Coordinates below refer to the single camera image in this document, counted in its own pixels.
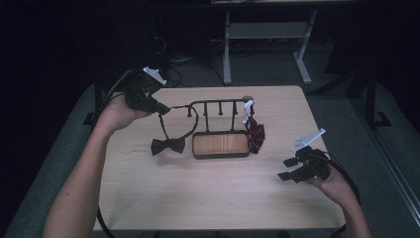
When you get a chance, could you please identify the black metal stand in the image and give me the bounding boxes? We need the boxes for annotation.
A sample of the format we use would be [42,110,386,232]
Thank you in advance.
[82,70,107,128]
[362,67,393,129]

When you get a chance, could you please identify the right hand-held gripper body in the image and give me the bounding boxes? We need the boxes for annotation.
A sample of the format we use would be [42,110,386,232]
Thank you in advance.
[290,128,332,183]

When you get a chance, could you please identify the white metal desk frame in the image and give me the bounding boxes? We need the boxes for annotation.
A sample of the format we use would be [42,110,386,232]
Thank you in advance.
[222,9,319,86]

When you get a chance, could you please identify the person's left hand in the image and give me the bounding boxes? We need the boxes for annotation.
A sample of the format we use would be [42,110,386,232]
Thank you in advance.
[93,92,155,134]

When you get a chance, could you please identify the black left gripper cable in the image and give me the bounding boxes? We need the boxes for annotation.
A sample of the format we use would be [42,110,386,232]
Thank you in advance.
[93,67,138,238]

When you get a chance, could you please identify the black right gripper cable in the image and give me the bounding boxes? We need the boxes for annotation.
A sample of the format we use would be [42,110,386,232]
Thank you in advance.
[325,152,362,238]

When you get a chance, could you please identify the dark brown bow tie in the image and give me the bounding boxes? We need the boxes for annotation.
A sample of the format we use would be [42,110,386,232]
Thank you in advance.
[151,104,200,157]

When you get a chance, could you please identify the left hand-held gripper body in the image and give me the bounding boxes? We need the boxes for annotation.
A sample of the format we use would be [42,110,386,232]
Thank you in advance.
[122,66,167,112]

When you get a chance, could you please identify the red striped bow tie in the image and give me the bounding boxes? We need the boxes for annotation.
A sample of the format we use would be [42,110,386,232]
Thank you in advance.
[242,99,266,155]

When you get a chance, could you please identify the person's right hand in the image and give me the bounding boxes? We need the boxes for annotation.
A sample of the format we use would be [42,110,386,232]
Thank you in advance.
[305,166,357,210]

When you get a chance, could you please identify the black hook rack wooden base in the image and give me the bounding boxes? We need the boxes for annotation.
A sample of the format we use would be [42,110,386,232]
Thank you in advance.
[186,97,256,161]

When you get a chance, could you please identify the black floor cables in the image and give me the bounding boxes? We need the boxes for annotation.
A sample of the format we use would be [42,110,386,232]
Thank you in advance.
[150,31,226,89]

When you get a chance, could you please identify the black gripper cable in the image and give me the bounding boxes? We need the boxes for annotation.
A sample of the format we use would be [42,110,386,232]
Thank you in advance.
[325,152,362,238]
[93,67,138,238]

